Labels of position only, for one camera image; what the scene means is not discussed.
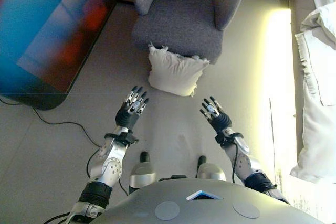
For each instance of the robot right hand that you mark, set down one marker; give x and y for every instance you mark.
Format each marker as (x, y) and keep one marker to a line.
(219, 120)

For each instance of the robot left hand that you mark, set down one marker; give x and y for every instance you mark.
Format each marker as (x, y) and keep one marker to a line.
(131, 115)

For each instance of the white fringed cushion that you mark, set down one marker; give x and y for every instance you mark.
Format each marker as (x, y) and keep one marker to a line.
(176, 74)

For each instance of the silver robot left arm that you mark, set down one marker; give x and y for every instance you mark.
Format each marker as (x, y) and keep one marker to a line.
(111, 166)

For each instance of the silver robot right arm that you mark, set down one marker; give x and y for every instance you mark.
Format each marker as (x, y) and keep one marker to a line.
(244, 163)

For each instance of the silver robot right leg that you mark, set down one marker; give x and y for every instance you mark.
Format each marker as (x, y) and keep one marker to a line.
(211, 172)

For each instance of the silver robot leg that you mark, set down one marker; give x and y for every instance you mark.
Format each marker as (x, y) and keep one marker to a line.
(211, 172)
(143, 174)

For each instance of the silver robot left leg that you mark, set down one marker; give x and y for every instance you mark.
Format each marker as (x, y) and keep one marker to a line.
(143, 174)

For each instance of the grey robot torso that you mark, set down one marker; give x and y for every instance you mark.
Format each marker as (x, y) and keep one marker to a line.
(210, 208)

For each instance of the white fringed bed blanket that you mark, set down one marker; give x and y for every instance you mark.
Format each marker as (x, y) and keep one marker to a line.
(320, 134)

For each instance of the grey fabric armchair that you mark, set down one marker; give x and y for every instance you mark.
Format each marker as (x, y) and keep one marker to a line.
(181, 16)

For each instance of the dark glossy wooden table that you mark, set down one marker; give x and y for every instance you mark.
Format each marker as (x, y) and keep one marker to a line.
(47, 37)

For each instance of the crumpled white bed sheet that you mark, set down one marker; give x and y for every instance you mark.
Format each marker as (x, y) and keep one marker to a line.
(323, 19)

